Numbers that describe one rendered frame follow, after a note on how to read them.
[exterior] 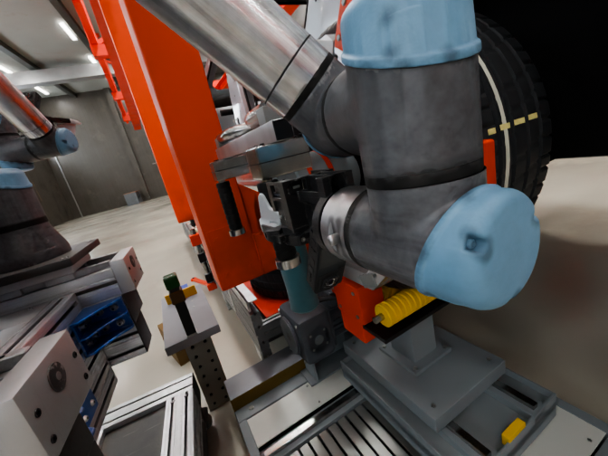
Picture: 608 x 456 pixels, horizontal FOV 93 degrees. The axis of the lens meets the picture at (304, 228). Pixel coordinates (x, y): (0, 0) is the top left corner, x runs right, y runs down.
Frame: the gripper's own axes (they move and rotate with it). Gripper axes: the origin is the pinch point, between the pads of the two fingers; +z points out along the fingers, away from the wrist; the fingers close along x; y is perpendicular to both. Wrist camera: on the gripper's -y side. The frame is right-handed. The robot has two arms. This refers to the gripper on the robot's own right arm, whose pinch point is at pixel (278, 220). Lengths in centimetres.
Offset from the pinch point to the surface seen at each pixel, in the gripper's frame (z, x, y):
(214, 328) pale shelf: 48, 13, -39
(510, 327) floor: 18, -97, -83
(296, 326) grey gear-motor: 35, -10, -44
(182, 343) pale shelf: 48, 23, -39
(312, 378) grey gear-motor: 44, -14, -74
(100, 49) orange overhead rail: 604, 17, 248
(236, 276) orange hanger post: 54, 0, -27
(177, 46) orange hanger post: 55, -3, 46
